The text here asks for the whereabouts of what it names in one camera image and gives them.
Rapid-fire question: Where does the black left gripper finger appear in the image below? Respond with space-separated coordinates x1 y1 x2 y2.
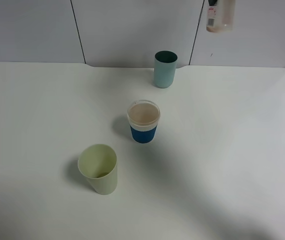
208 0 218 6

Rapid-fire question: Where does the clear plastic drink bottle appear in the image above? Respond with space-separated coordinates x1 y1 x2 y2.
206 0 236 33

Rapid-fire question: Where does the teal plastic cup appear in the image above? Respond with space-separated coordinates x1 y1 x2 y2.
153 50 178 89

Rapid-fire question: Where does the glass cup blue sleeve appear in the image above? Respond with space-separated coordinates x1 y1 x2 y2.
127 100 161 144

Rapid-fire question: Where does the light green plastic cup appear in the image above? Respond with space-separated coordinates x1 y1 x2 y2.
77 144 118 195

